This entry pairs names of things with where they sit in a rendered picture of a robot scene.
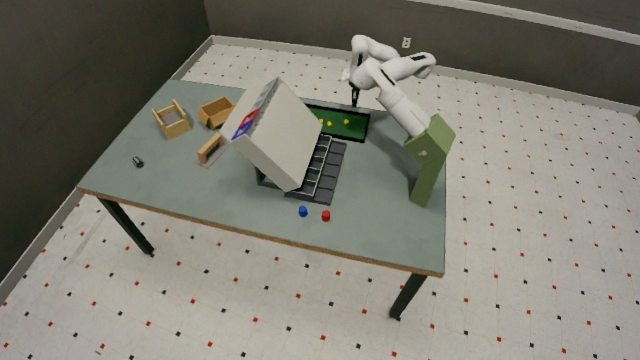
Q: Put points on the tan cardboard box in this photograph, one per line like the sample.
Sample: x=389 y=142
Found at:
x=169 y=116

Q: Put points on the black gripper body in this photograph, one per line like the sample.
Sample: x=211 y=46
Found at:
x=354 y=87

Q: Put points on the open brown cardboard box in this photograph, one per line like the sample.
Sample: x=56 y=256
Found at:
x=213 y=108

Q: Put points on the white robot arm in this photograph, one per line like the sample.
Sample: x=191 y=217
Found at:
x=369 y=72

